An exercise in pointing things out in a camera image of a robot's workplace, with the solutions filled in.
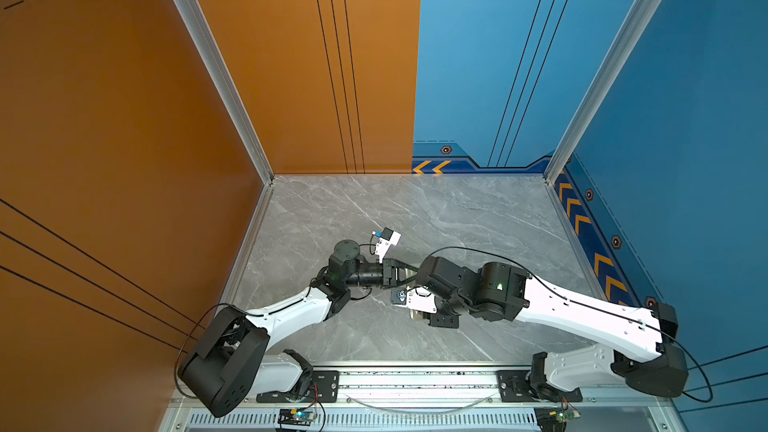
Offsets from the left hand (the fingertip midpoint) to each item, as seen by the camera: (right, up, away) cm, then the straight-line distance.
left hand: (421, 276), depth 71 cm
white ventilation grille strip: (-11, -34, -1) cm, 35 cm away
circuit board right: (+34, -32, -1) cm, 47 cm away
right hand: (0, -5, -3) cm, 6 cm away
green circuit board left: (-28, -33, 0) cm, 43 cm away
